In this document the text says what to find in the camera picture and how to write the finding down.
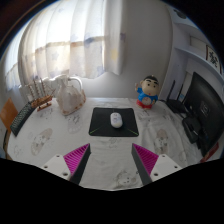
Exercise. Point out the white radiator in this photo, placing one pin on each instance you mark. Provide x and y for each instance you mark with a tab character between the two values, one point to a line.
50	83

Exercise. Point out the cartoon boy figurine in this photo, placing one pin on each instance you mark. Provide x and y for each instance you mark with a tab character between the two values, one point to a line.
147	93

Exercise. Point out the black computer keyboard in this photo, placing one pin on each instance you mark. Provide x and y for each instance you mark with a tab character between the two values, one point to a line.
21	118

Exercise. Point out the black computer monitor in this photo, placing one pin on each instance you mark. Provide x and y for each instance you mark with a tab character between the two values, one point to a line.
205	106

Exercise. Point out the large white conch shell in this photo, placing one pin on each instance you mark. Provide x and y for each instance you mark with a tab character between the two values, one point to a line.
70	98

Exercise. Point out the black router with antennas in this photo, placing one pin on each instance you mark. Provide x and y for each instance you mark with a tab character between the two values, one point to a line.
175	103

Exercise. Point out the white printed tablecloth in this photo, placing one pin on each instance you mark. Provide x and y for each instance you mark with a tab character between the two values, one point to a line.
60	133

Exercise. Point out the white star-print curtain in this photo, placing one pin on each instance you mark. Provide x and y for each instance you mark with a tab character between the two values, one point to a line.
73	40

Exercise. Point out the white cartoon-print computer mouse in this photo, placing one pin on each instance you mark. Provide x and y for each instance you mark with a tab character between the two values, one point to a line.
116	120

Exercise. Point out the black mouse pad green lines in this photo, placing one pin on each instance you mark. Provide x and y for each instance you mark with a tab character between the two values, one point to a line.
100	125

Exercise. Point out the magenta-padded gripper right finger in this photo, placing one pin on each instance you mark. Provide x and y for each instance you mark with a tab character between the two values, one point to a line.
146	160

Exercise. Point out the wooden model sailing ship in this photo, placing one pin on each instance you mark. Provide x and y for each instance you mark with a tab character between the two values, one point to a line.
41	101

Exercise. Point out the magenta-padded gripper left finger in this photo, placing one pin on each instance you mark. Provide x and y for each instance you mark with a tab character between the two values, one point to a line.
76	159

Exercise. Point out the white wall shelf unit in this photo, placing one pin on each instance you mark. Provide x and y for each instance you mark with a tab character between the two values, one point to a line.
196	53

